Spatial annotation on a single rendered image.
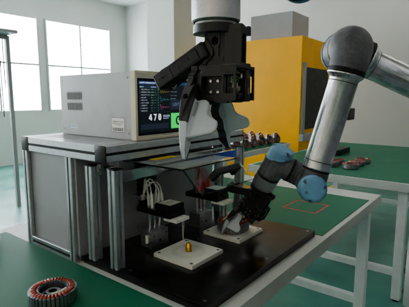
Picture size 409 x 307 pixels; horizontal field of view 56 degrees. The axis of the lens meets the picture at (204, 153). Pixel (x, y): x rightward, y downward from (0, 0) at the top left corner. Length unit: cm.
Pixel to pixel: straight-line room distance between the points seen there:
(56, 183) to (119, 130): 26
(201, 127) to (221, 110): 10
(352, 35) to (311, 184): 40
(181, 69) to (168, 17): 470
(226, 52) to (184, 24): 481
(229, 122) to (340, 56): 48
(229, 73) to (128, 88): 63
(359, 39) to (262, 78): 391
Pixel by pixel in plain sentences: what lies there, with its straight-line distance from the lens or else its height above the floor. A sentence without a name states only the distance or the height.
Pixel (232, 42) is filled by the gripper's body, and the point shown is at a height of 132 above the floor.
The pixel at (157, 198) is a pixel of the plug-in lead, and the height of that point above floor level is 93.
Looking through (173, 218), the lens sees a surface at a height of 88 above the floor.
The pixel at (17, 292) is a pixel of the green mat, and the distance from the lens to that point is 114.
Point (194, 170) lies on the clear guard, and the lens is 98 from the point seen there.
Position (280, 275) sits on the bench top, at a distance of 116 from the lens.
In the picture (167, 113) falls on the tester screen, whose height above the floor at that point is 119.
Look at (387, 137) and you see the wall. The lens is 633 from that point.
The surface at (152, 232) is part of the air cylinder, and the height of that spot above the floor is 82.
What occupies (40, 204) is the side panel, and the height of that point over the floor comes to 89.
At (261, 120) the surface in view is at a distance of 496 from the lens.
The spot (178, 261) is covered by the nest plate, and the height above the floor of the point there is 78.
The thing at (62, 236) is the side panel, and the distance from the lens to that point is 131.
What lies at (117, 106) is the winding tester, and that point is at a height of 121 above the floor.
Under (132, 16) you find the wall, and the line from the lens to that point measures 940.
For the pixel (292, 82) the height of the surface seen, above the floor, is 142.
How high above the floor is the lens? 124
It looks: 8 degrees down
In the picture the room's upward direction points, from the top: straight up
